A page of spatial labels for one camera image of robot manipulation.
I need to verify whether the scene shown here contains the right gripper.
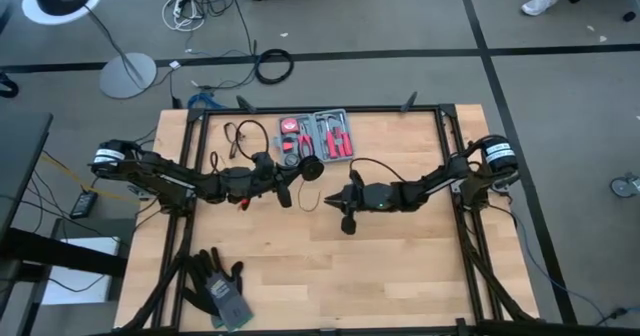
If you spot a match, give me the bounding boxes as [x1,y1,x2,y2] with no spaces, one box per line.
[323,170,402,236]

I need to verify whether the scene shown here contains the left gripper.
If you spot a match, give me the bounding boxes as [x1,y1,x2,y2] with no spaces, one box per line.
[218,151,308,210]

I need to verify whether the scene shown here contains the grey plastic tool case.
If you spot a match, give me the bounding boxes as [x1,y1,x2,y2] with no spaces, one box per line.
[273,108,356,169]

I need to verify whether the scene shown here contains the silver metal tool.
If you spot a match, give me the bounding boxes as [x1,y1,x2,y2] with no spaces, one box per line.
[317,113,349,132]

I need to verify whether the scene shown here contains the black work gloves with card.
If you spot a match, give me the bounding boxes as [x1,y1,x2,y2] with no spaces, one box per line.
[180,247,255,333]

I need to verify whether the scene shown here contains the floor stand with grey base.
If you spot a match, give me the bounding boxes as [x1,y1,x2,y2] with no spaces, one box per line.
[22,0,158,100]

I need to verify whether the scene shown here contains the black power adapter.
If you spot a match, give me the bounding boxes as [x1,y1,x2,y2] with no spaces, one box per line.
[69,190,99,220]

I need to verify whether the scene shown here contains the white box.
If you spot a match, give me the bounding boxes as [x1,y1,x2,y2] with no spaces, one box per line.
[42,235,121,306]

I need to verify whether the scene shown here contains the black beam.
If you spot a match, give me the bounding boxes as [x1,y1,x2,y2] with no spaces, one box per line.
[0,225,129,280]

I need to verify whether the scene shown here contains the black desk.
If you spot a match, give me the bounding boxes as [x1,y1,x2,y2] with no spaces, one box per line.
[0,113,54,237]

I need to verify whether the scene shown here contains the grey caster wheel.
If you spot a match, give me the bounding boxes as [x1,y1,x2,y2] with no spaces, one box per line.
[609,172,640,200]

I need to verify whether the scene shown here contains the black floor object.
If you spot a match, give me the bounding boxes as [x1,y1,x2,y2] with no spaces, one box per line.
[0,73,20,100]

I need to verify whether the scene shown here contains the black floor plug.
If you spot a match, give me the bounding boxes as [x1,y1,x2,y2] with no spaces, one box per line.
[594,305,632,327]

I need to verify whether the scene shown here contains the red handled pliers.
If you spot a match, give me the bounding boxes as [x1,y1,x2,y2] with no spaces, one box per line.
[297,129,317,161]

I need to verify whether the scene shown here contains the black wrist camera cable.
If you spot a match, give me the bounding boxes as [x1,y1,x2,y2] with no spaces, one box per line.
[234,119,271,162]
[348,157,407,185]

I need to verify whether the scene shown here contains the coiled black floor cable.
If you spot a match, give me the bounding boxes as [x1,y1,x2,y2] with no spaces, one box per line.
[254,48,295,86]

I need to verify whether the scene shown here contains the white power strip with cables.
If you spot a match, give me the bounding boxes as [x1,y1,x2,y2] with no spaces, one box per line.
[161,0,207,33]

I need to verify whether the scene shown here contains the yellow cable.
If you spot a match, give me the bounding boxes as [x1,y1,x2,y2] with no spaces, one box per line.
[39,153,142,208]

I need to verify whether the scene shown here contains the long blue floor cable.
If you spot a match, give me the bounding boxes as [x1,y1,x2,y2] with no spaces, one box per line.
[509,210,609,325]

